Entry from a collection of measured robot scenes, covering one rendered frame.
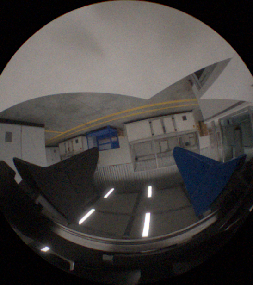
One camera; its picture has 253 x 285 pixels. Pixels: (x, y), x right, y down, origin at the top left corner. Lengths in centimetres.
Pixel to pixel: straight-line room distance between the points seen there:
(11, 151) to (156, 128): 457
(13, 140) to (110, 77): 251
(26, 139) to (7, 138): 61
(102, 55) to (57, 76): 9
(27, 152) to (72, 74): 248
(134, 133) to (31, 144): 352
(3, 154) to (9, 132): 50
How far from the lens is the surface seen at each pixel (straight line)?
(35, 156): 266
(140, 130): 362
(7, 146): 256
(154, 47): 18
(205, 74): 41
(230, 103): 122
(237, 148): 135
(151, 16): 15
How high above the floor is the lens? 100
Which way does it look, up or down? 3 degrees down
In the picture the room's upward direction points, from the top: 170 degrees clockwise
